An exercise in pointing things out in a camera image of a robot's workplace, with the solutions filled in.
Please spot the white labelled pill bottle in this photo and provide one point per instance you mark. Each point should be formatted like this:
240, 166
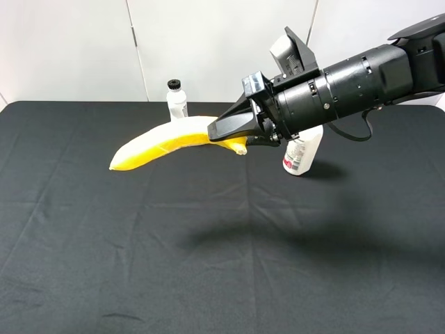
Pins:
300, 152

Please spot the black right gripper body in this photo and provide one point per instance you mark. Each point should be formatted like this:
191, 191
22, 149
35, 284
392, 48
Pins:
294, 109

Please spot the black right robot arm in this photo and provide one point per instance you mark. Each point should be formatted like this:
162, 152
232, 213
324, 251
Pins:
410, 66

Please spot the yellow banana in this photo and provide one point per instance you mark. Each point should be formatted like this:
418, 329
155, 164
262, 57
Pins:
162, 140

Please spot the black tablecloth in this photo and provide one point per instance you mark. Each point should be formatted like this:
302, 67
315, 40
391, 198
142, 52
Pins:
206, 241

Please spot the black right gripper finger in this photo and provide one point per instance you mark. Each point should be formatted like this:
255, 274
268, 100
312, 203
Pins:
239, 120
270, 137

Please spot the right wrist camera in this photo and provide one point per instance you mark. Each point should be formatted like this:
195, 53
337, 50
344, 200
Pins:
292, 56

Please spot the white bottle black cap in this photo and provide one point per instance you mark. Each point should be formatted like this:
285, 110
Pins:
177, 100

